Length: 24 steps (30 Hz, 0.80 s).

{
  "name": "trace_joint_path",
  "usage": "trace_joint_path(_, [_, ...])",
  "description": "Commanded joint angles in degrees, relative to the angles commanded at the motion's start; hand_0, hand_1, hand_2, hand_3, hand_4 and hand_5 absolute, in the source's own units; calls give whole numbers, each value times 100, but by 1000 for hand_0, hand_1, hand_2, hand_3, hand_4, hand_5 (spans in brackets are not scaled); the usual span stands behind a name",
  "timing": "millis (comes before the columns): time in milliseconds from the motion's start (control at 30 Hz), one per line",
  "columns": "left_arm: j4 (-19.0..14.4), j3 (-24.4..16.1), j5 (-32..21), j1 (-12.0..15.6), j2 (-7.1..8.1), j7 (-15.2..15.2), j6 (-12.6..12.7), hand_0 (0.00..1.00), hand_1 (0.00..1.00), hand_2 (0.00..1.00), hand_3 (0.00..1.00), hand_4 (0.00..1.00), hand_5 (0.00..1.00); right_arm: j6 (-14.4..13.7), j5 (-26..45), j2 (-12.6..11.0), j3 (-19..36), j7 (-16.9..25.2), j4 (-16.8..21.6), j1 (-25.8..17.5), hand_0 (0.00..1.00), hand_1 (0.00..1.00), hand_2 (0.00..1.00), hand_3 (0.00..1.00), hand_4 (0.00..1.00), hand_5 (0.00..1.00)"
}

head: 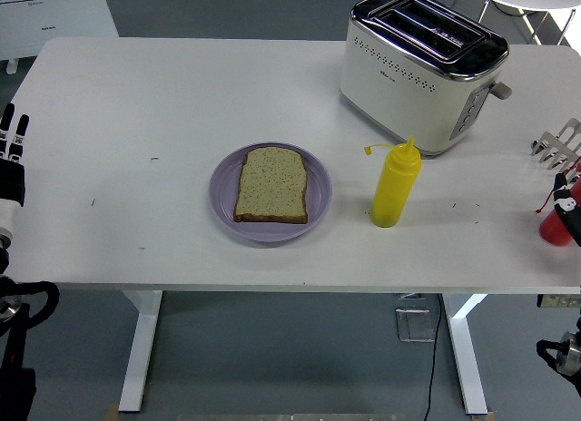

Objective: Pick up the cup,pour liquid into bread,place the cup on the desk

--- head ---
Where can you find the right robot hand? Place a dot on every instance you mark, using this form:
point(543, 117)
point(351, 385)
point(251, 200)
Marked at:
point(571, 212)

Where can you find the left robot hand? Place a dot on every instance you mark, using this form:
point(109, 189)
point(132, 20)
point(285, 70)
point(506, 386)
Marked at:
point(11, 185)

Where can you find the red squeeze bottle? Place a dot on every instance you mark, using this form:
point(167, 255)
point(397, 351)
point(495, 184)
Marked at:
point(551, 228)

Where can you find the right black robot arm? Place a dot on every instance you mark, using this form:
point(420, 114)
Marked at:
point(567, 357)

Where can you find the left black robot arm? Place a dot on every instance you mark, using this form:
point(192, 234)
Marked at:
point(16, 348)

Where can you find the desk control panel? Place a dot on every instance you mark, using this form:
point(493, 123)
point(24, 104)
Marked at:
point(558, 300)

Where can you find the bread slice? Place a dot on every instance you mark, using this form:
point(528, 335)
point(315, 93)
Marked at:
point(272, 185)

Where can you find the metal toast rack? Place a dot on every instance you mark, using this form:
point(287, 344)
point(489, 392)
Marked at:
point(560, 149)

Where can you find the white room heater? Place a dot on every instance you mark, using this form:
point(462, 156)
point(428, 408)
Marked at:
point(54, 22)

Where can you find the white table leg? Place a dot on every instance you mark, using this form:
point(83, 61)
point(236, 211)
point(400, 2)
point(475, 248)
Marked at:
point(140, 348)
point(467, 357)

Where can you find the yellow squeeze bottle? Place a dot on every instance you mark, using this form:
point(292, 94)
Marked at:
point(392, 189)

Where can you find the metal floor socket plate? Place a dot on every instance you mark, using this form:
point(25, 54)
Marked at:
point(415, 326)

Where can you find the white chrome toaster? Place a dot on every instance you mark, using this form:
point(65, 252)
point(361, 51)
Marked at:
point(399, 90)

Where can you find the purple round plate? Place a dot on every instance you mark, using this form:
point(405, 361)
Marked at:
point(272, 232)

